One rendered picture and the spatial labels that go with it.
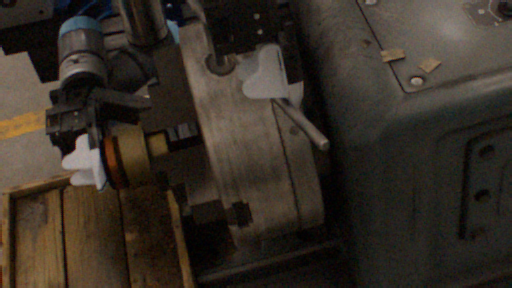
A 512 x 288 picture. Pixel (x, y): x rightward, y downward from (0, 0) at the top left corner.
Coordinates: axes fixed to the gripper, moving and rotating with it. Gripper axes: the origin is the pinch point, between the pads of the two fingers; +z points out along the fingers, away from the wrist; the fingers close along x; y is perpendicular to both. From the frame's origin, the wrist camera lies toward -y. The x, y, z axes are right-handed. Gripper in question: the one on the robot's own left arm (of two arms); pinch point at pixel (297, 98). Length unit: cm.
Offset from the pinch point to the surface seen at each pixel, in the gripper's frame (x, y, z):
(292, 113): 3.9, 1.3, -0.8
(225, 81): -13.4, 6.7, 3.0
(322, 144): 9.1, -0.4, 0.1
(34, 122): -179, 76, 88
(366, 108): -1.3, -7.3, 4.3
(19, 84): -203, 82, 82
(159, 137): -21.4, 17.2, 13.0
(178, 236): -25.1, 19.7, 33.3
